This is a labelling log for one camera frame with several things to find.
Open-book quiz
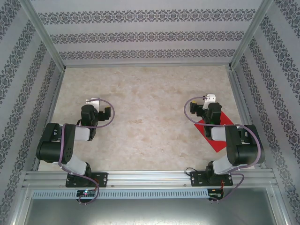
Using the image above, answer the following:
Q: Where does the aluminium side rail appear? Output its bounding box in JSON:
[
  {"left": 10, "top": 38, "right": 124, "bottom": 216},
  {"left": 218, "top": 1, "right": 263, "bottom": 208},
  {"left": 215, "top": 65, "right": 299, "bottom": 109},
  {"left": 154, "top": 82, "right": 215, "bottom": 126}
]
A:
[
  {"left": 31, "top": 67, "right": 67, "bottom": 172},
  {"left": 226, "top": 67, "right": 267, "bottom": 169}
]

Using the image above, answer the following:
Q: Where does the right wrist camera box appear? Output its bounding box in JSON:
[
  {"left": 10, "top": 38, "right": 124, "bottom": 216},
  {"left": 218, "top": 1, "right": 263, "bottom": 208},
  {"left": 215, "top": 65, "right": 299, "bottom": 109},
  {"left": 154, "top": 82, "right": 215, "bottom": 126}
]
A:
[{"left": 202, "top": 93, "right": 217, "bottom": 110}]

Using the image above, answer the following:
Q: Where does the aluminium frame post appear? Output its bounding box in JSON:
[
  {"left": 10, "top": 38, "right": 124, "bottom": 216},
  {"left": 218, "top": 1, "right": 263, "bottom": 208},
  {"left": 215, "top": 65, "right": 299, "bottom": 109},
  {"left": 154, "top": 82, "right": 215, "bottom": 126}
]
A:
[
  {"left": 228, "top": 0, "right": 274, "bottom": 69},
  {"left": 18, "top": 0, "right": 67, "bottom": 70}
]

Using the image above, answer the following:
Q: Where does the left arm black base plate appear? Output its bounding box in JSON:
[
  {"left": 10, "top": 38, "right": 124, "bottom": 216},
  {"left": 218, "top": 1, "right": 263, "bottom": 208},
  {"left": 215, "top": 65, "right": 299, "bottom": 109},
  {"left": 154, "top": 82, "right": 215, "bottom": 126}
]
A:
[{"left": 65, "top": 172, "right": 109, "bottom": 188}]

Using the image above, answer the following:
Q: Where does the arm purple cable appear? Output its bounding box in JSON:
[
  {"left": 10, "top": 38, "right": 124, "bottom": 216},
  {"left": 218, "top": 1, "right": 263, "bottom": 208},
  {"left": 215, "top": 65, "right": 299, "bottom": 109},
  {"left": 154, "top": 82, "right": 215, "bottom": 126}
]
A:
[
  {"left": 183, "top": 95, "right": 263, "bottom": 202},
  {"left": 57, "top": 98, "right": 115, "bottom": 206}
]

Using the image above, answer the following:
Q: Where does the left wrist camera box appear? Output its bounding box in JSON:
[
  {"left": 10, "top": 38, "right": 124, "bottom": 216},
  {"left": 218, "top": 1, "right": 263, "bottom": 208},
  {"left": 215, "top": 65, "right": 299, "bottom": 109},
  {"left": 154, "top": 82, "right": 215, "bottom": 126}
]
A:
[{"left": 85, "top": 97, "right": 102, "bottom": 111}]

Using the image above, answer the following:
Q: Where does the red paper sheet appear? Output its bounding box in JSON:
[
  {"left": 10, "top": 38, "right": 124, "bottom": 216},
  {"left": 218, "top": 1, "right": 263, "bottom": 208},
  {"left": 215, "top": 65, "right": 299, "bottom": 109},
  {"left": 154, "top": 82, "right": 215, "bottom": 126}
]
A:
[{"left": 194, "top": 110, "right": 234, "bottom": 153}]

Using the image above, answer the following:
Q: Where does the slotted grey cable duct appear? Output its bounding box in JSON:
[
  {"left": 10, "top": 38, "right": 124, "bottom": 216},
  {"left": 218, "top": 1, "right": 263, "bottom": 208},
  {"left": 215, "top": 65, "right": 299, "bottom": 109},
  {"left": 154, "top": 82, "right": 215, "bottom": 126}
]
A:
[{"left": 31, "top": 188, "right": 209, "bottom": 199}]

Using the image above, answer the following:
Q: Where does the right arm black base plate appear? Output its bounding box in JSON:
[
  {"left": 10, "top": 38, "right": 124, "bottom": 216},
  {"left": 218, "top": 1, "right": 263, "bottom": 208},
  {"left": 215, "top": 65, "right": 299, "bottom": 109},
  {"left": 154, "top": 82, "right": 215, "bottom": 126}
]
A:
[{"left": 190, "top": 171, "right": 234, "bottom": 188}]

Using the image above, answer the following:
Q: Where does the aluminium mounting rail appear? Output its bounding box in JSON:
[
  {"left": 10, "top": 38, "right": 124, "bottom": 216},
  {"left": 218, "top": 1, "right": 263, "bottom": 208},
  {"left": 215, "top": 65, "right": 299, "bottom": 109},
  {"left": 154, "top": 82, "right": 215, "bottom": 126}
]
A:
[{"left": 22, "top": 170, "right": 275, "bottom": 188}]

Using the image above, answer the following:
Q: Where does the aluminium back rail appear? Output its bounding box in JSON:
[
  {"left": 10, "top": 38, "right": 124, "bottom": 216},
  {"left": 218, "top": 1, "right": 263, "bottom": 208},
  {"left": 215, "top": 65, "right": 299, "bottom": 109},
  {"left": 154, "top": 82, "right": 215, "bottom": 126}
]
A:
[{"left": 62, "top": 61, "right": 232, "bottom": 69}]

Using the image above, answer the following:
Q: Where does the grey metal sheet panel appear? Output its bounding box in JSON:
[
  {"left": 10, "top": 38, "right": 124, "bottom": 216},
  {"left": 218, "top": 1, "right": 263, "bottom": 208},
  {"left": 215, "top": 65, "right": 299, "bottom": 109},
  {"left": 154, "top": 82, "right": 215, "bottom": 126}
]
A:
[{"left": 23, "top": 198, "right": 278, "bottom": 225}]

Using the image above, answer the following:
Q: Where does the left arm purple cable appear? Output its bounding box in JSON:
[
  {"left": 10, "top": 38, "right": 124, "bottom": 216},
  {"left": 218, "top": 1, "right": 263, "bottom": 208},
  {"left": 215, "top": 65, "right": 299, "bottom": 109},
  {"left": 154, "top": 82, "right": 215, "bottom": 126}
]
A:
[{"left": 57, "top": 98, "right": 115, "bottom": 206}]

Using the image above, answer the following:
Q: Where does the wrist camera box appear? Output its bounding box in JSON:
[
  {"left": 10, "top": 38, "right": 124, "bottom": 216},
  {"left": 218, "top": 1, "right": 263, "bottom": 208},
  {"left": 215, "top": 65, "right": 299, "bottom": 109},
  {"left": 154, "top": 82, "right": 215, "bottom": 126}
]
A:
[
  {"left": 85, "top": 97, "right": 102, "bottom": 111},
  {"left": 202, "top": 93, "right": 217, "bottom": 110}
]

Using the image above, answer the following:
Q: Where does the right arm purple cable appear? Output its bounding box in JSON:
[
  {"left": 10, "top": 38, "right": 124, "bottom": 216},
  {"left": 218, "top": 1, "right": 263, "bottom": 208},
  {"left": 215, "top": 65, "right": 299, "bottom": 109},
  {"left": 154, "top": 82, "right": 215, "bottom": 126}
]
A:
[{"left": 183, "top": 95, "right": 263, "bottom": 202}]

